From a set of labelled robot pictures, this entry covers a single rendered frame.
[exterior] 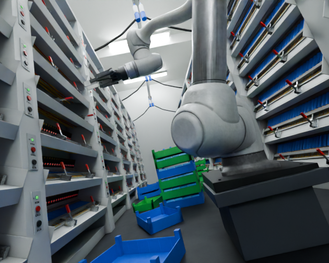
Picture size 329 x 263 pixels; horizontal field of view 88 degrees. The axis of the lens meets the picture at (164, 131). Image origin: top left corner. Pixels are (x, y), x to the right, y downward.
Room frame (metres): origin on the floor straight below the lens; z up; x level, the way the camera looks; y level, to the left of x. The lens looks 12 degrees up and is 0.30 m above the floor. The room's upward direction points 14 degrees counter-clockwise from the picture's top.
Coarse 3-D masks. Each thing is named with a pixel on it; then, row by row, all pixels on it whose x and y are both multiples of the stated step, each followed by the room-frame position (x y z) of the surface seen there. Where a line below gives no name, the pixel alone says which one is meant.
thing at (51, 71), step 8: (32, 40) 0.59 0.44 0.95; (32, 48) 0.59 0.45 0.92; (40, 56) 0.64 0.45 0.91; (48, 56) 0.76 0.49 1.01; (40, 64) 0.65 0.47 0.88; (48, 64) 0.70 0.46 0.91; (40, 72) 0.77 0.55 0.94; (48, 72) 0.71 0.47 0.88; (56, 72) 0.76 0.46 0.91; (40, 80) 0.82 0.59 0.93; (48, 80) 0.86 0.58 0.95; (56, 80) 0.78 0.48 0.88; (64, 80) 0.84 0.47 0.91; (48, 88) 0.95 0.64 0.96; (56, 88) 0.96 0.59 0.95; (64, 88) 0.95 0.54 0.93; (72, 88) 0.93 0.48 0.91; (56, 96) 1.03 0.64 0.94; (64, 96) 1.03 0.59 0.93; (72, 96) 1.06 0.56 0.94; (80, 96) 1.04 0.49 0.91; (88, 104) 1.17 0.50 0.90
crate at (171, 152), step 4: (172, 148) 1.36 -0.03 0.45; (176, 148) 1.35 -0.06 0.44; (152, 152) 1.39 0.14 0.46; (156, 152) 1.39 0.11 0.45; (160, 152) 1.38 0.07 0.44; (164, 152) 1.37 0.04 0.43; (168, 152) 1.37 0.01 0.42; (172, 152) 1.36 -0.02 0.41; (176, 152) 1.35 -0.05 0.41; (180, 152) 1.38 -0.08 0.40; (156, 156) 1.39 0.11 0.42; (160, 156) 1.38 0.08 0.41; (164, 156) 1.37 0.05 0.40; (168, 156) 1.44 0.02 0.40
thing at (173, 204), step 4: (200, 192) 1.34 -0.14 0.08; (196, 196) 1.35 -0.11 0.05; (200, 196) 1.34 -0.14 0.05; (204, 196) 1.52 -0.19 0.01; (164, 200) 1.39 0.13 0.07; (180, 200) 1.37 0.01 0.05; (184, 200) 1.36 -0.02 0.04; (188, 200) 1.36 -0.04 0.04; (192, 200) 1.35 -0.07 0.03; (196, 200) 1.34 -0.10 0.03; (200, 200) 1.34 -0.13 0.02; (204, 200) 1.41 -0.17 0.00; (164, 204) 1.39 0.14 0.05; (168, 204) 1.39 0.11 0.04; (172, 204) 1.38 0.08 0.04; (176, 204) 1.37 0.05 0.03; (180, 204) 1.37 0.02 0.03; (184, 204) 1.36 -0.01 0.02; (188, 204) 1.36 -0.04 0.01; (192, 204) 1.35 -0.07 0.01; (196, 204) 1.35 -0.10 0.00; (172, 208) 1.38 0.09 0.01
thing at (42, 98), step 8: (40, 96) 0.62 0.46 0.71; (48, 96) 0.67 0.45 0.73; (40, 104) 0.77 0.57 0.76; (48, 104) 0.68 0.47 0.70; (56, 104) 0.73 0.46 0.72; (40, 112) 0.84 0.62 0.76; (48, 112) 0.83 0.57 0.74; (56, 112) 0.88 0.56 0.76; (64, 112) 0.81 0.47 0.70; (72, 112) 0.88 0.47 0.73; (56, 120) 1.00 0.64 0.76; (64, 120) 1.00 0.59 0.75; (72, 120) 0.89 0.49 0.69; (80, 120) 0.98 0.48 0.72; (88, 120) 1.19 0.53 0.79; (88, 128) 1.11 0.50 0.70
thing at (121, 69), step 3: (123, 66) 0.82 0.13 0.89; (117, 69) 0.81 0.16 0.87; (120, 69) 0.81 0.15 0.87; (123, 69) 0.81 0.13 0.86; (117, 72) 0.81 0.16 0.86; (120, 72) 0.81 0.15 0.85; (123, 72) 0.82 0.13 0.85; (111, 75) 0.82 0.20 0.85; (114, 75) 0.82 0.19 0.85; (117, 75) 0.83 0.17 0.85; (120, 75) 0.84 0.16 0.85; (123, 75) 0.82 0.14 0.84; (126, 75) 0.83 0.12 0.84; (120, 78) 0.87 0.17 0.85; (123, 78) 0.84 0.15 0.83; (126, 78) 0.85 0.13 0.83
